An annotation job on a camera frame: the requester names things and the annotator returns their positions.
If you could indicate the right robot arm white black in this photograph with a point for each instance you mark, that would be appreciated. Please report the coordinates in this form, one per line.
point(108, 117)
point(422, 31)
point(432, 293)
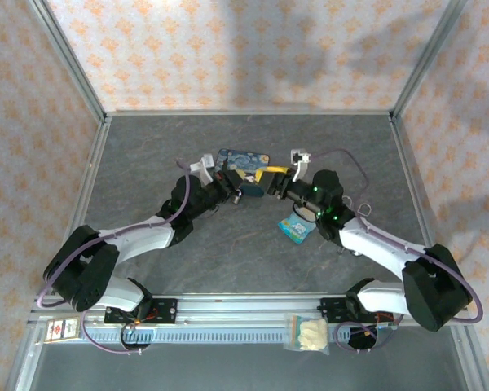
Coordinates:
point(375, 240)

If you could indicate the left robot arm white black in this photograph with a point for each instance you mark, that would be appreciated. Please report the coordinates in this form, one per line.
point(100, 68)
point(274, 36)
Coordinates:
point(142, 236)

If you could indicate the blue starry night print box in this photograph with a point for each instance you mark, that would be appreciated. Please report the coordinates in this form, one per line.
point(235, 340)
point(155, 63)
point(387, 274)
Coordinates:
point(244, 159)

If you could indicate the blue snack packet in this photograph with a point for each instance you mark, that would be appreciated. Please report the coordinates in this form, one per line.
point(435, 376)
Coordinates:
point(296, 230)

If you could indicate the clear plastic bag with contents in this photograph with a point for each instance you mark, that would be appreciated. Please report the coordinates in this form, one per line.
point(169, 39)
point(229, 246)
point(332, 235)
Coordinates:
point(307, 332)

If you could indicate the warning label sticker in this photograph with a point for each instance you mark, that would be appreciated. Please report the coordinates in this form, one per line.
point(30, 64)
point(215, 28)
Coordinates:
point(61, 329)

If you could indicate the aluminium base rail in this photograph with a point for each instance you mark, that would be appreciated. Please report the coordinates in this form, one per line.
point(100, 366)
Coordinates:
point(244, 305)

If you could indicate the aluminium frame post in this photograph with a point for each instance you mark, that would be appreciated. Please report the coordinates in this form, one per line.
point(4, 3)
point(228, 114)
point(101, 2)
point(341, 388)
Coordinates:
point(426, 61)
point(67, 61)

